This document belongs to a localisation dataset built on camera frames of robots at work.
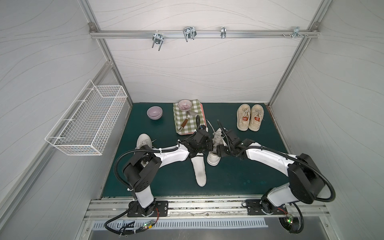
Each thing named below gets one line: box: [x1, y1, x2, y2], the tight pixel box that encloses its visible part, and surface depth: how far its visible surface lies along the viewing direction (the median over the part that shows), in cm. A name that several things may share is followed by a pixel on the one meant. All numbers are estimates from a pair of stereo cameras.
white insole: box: [191, 152, 207, 187], surface depth 87 cm
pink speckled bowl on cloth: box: [178, 99, 193, 111], surface depth 118 cm
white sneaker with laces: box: [135, 133, 152, 150], surface depth 97 cm
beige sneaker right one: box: [248, 104, 265, 132], surface depth 106 cm
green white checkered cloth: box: [173, 99, 206, 134], surface depth 114 cm
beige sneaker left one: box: [237, 103, 251, 131], surface depth 106 cm
